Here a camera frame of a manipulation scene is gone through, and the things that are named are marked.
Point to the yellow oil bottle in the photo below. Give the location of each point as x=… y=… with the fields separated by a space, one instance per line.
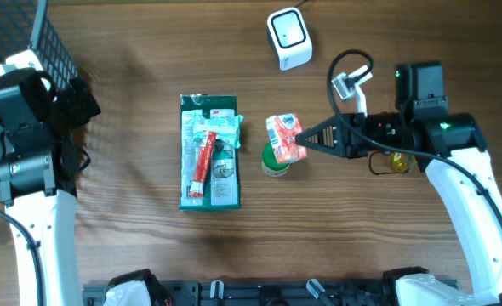
x=401 y=163

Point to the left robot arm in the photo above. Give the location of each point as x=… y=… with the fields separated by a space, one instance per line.
x=37 y=181

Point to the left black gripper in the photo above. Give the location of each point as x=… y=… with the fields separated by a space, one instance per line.
x=80 y=115

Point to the red stick sachet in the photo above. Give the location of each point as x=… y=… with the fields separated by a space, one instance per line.
x=203 y=162

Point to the grey plastic mesh basket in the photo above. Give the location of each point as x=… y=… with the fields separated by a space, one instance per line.
x=25 y=25

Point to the white barcode scanner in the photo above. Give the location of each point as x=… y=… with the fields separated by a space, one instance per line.
x=289 y=38

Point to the green lidded jar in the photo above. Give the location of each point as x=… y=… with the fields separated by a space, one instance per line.
x=270 y=165

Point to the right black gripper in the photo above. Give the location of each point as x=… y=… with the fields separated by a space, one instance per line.
x=347 y=144

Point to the teal pack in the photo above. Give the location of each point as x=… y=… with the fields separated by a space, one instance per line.
x=226 y=128

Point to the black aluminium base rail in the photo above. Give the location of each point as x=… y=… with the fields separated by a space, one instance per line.
x=344 y=292

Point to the green 3M package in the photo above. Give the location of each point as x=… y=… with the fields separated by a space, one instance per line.
x=221 y=187

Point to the orange tissue box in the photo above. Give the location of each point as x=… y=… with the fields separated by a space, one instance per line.
x=282 y=130

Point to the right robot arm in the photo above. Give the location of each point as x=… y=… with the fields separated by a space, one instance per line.
x=449 y=149

